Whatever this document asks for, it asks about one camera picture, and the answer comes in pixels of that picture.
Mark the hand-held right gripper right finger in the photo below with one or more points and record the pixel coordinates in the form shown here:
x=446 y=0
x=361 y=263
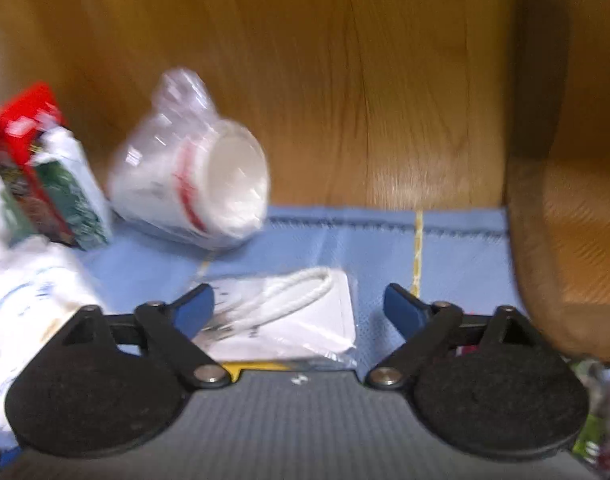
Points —
x=404 y=312

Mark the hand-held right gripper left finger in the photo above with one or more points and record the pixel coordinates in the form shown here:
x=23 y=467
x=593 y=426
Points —
x=195 y=310

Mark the paper cups in plastic bag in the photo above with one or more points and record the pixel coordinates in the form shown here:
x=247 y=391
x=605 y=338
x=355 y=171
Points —
x=195 y=170

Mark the white plastic bag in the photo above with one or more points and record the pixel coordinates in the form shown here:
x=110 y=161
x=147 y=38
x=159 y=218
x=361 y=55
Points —
x=30 y=285

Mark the green and white carton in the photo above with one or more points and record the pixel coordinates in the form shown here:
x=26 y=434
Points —
x=72 y=195

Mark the brown woven cushion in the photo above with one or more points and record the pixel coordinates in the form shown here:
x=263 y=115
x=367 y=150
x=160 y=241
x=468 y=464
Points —
x=575 y=210

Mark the colourful crumpled wrapper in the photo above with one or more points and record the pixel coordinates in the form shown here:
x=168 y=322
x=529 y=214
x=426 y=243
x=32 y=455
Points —
x=600 y=410

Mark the red tin box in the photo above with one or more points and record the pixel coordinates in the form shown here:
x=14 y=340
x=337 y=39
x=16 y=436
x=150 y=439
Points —
x=20 y=160

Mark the wooden headboard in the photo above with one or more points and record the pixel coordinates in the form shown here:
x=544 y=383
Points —
x=335 y=70

